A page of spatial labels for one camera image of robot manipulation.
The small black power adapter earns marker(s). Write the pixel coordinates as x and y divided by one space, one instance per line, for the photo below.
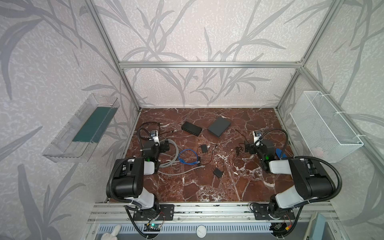
204 148

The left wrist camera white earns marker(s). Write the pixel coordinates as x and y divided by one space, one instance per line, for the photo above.
154 136

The black power adapter with cord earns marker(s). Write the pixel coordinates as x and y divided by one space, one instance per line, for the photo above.
203 172

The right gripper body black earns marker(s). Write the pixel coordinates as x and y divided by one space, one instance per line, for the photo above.
252 148

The green lit circuit board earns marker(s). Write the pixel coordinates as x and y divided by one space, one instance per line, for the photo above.
152 227

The right circuit board with wires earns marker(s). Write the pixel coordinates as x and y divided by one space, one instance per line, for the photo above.
280 229

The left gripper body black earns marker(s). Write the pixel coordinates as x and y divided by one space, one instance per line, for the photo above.
163 147

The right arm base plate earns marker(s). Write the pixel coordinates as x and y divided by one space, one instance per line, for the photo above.
271 212

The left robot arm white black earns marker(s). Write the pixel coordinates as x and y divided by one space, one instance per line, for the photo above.
126 181

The round white gauge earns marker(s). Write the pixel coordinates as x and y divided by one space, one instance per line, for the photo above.
201 231

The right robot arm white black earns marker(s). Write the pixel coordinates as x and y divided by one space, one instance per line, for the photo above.
315 180

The grey blue panel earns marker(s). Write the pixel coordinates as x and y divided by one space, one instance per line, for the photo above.
316 227

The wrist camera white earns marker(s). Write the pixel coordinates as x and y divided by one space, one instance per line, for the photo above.
257 135
154 136

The black ribbed network switch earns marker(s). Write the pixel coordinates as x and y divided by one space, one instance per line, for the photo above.
191 128

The white plush toy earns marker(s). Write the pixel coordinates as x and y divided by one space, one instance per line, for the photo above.
113 235

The clear plastic wall bin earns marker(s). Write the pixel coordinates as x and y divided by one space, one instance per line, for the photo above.
79 138

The white wire mesh basket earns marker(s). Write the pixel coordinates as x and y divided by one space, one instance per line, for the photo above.
322 125

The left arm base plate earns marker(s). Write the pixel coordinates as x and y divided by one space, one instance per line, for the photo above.
162 212

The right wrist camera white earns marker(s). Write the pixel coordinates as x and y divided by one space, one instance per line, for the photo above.
257 135

